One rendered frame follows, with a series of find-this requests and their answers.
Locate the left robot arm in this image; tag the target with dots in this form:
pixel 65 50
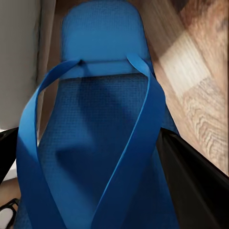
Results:
pixel 7 214

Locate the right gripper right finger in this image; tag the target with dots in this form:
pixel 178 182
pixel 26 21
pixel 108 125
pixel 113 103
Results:
pixel 199 190

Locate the bed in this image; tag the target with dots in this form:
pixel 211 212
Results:
pixel 30 46

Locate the sandal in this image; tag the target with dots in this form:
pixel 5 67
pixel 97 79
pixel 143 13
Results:
pixel 97 165

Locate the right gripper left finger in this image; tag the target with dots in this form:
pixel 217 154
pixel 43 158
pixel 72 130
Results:
pixel 8 143

